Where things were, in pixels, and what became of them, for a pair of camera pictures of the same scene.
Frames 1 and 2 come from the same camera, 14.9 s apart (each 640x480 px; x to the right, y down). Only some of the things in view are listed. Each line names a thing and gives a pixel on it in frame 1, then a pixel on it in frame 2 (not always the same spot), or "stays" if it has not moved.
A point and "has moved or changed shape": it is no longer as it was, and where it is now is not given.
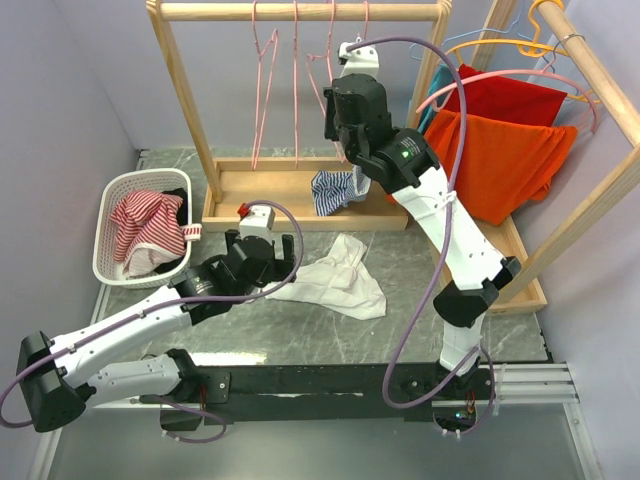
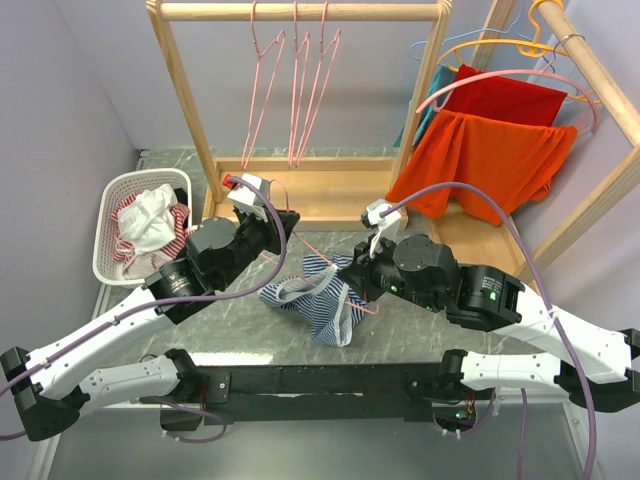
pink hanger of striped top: (295, 82) has moved or changed shape
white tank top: (337, 282) → (148, 222)
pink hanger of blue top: (366, 11) → (375, 311)
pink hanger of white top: (330, 56) → (297, 160)
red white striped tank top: (144, 219) → (137, 265)
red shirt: (507, 98) stays
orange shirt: (500, 162) stays
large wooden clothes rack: (523, 292) stays
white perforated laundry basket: (106, 268) stays
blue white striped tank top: (333, 190) → (332, 310)
